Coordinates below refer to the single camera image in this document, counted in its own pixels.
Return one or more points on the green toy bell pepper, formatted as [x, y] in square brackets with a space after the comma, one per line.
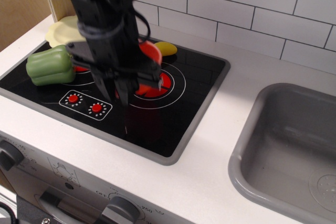
[52, 66]

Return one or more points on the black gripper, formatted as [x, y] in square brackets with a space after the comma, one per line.
[102, 53]

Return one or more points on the grey oven knob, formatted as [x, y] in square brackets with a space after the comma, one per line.
[10, 156]
[121, 211]

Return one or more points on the grey sink basin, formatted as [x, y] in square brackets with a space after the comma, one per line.
[284, 158]

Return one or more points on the black toy stovetop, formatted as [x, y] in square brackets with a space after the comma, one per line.
[157, 124]

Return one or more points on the grey oven door handle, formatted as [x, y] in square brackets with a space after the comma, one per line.
[66, 209]

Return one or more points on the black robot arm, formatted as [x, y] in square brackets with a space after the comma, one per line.
[106, 14]

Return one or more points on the red plastic cup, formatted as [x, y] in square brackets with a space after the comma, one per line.
[151, 51]

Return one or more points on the cream scalloped plate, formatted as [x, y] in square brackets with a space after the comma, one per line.
[64, 32]

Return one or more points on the grey left oven knob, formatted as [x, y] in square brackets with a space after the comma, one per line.
[10, 156]

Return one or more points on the yellow toy banana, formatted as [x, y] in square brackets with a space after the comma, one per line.
[166, 48]

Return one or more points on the grey right oven knob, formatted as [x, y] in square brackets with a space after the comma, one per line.
[121, 211]

